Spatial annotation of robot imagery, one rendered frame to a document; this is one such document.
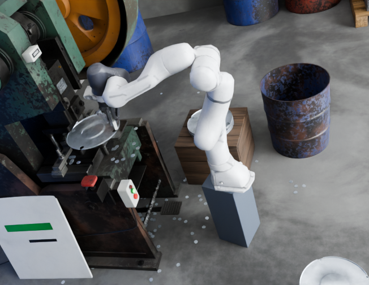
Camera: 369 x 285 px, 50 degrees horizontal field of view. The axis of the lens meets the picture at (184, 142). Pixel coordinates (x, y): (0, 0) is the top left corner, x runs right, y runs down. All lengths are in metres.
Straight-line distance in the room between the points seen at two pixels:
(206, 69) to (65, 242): 1.33
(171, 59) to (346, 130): 1.64
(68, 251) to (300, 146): 1.54
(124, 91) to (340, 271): 1.20
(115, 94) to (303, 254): 1.28
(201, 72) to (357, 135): 1.58
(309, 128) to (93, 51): 1.35
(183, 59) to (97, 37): 0.77
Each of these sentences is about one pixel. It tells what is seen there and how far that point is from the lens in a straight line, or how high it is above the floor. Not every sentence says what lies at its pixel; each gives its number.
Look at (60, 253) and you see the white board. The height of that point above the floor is 0.19.
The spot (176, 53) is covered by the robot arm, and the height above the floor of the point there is 1.20.
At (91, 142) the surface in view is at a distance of 2.03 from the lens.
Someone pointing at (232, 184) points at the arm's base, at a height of 0.48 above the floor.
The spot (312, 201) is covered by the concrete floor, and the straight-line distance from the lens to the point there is 2.47.
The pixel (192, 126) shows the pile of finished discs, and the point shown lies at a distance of 2.51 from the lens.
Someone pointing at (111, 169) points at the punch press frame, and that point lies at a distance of 2.03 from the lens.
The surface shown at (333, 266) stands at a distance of 1.95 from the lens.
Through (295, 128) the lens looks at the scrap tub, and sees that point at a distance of 2.53.
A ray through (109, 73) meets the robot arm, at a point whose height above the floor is 1.15.
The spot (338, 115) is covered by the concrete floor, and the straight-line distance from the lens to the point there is 3.04.
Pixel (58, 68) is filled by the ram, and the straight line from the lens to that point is 2.00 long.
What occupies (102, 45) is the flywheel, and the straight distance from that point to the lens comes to 2.19.
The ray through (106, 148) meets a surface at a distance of 2.11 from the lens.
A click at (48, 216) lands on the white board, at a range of 2.29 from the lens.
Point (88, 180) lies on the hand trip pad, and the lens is 1.85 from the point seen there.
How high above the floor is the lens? 1.88
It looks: 38 degrees down
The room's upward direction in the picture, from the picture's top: 19 degrees counter-clockwise
